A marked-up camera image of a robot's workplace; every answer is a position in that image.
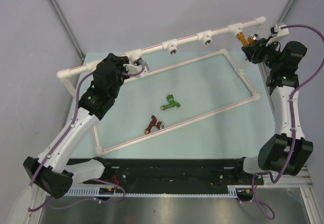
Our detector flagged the light blue table mat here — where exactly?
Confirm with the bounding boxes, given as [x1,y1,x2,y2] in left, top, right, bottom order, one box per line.
[57,51,292,160]

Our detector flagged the yellow water faucet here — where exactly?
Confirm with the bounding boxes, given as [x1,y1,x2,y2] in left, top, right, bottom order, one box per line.
[236,32,260,46]

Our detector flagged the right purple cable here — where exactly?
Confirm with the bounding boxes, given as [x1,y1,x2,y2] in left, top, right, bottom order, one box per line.
[253,24,324,219]

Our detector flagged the purple cable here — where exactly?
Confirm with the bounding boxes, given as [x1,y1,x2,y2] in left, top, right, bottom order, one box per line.
[27,67,147,212]
[253,24,324,219]

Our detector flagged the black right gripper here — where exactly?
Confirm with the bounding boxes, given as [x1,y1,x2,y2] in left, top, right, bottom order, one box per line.
[241,36,281,70]

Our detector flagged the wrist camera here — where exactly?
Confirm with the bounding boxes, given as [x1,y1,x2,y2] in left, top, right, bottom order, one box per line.
[266,23,289,46]
[123,58,149,78]

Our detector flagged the white PVC pipe frame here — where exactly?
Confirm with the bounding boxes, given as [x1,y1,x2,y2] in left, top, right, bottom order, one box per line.
[56,16,267,157]

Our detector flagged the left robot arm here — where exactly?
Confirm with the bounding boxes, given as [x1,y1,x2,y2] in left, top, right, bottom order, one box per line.
[23,53,129,199]

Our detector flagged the aluminium frame post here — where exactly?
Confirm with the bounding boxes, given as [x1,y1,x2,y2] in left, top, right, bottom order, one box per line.
[260,0,308,58]
[47,0,85,62]

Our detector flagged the aluminium frame post right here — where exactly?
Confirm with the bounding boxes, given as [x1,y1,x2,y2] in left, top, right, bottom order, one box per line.
[260,0,308,58]

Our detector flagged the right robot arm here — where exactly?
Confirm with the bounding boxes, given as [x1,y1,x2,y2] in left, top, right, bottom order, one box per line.
[233,38,313,184]

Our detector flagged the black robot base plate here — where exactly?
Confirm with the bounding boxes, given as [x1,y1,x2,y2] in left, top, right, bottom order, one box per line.
[63,158,265,194]

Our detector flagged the green water faucet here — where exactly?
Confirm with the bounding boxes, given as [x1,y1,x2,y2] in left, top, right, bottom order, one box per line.
[160,95,181,110]

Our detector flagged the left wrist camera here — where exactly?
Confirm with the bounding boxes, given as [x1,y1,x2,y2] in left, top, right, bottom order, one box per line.
[123,58,149,78]

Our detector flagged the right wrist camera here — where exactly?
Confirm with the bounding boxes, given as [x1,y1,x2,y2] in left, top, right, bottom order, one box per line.
[266,23,289,46]

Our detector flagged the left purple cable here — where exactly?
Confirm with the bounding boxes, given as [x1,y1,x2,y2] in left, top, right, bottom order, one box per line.
[27,67,147,212]

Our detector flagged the aluminium frame post left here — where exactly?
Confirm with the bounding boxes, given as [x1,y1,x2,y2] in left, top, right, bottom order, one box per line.
[47,0,85,62]

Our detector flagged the dark red water faucet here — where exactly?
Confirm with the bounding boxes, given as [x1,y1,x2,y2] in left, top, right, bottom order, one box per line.
[144,115,164,135]

